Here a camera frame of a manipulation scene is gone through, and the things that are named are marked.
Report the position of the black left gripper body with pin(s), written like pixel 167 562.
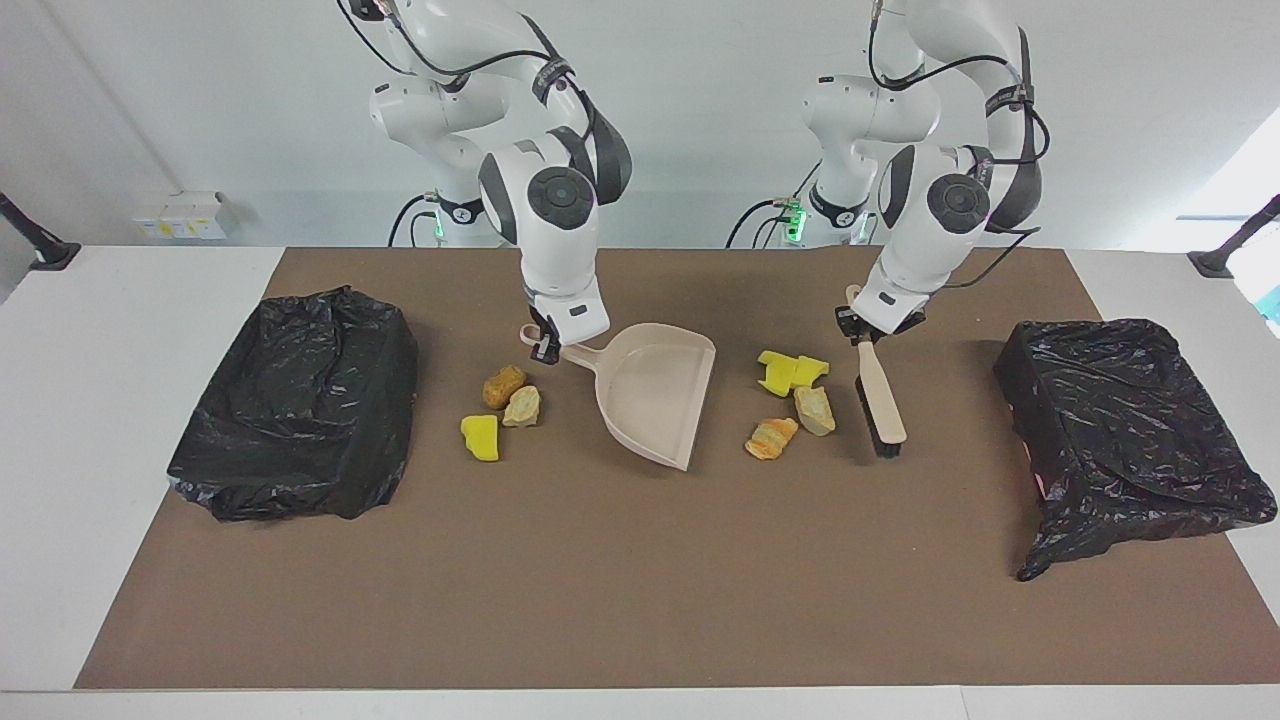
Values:
pixel 905 331

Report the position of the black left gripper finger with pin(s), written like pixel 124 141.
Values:
pixel 848 325

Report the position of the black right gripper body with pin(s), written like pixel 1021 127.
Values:
pixel 537 312

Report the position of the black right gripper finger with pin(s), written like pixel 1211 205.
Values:
pixel 545 352

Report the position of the brown bread roll toy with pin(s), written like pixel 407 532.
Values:
pixel 503 386

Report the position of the yellow sponge piece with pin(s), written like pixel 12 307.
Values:
pixel 481 438
pixel 812 369

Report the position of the pale dumpling toy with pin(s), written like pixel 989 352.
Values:
pixel 815 410
pixel 523 407

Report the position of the beige brush black bristles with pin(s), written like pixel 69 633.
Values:
pixel 885 410

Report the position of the yellow sponge green backing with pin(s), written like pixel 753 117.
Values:
pixel 778 375

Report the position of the beige plastic dustpan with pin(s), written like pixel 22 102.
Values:
pixel 655 400

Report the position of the orange croissant toy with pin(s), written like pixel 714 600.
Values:
pixel 772 439

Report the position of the black bag bin pink rim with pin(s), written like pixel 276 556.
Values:
pixel 1120 430

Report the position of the black trash bag bin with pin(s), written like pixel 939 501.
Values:
pixel 300 420

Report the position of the brown table mat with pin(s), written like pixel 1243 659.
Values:
pixel 640 640

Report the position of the black clamp stand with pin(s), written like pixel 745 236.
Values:
pixel 50 255
pixel 1215 264

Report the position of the teal object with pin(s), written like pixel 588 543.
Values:
pixel 1272 305

